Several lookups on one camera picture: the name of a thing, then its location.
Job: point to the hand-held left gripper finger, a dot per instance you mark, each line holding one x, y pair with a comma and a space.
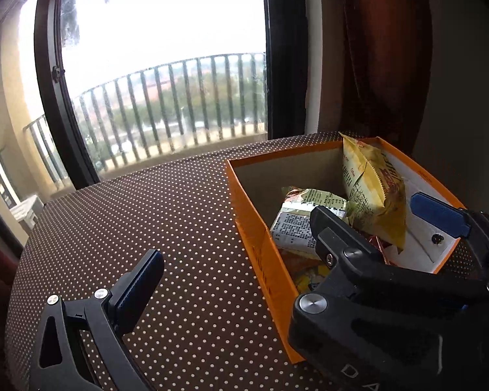
136, 289

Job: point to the white air conditioner unit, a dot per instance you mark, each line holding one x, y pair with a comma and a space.
26, 211

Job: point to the yellow cartoon snack packet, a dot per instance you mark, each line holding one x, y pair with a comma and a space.
309, 281

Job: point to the black window frame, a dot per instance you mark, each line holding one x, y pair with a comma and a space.
49, 89

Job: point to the orange silver snack bag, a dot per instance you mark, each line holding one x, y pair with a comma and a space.
301, 262

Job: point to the large yellow snack bag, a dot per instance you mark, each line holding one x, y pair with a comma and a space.
371, 195

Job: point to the brown polka dot tablecloth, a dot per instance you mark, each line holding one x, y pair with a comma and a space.
146, 211

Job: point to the white gold noodle packet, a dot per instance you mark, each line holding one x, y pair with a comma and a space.
297, 224

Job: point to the balcony railing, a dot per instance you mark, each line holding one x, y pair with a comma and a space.
167, 64

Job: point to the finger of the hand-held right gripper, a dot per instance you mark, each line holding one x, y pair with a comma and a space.
436, 211
342, 244

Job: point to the orange cardboard box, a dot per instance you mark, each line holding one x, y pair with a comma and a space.
260, 228

